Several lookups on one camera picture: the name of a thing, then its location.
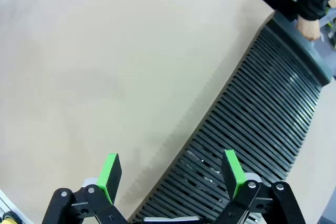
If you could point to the black slotted PCB rack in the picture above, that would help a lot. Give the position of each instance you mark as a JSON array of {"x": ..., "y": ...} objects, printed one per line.
[{"x": 262, "y": 108}]

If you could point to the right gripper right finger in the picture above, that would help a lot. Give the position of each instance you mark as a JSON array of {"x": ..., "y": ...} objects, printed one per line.
[{"x": 233, "y": 176}]

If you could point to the person's left hand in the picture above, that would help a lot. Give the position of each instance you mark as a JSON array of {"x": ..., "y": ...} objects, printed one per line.
[{"x": 308, "y": 28}]

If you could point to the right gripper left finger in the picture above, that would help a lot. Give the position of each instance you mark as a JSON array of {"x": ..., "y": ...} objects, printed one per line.
[{"x": 110, "y": 176}]

